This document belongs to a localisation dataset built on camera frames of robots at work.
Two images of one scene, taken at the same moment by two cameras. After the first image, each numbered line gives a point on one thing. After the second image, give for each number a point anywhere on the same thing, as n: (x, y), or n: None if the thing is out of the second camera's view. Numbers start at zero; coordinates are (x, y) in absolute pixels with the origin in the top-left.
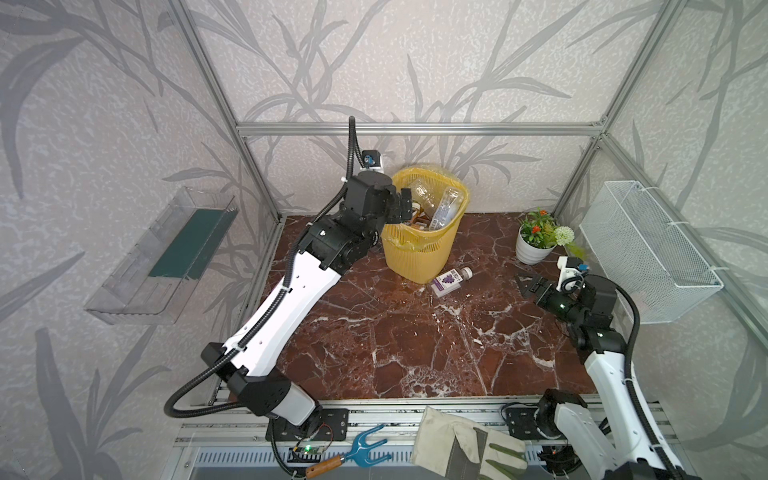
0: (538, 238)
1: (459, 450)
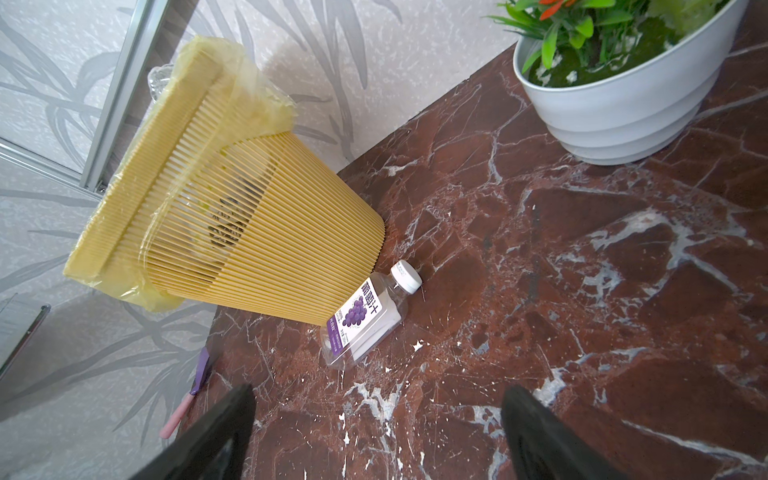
0: (613, 82)
1: None
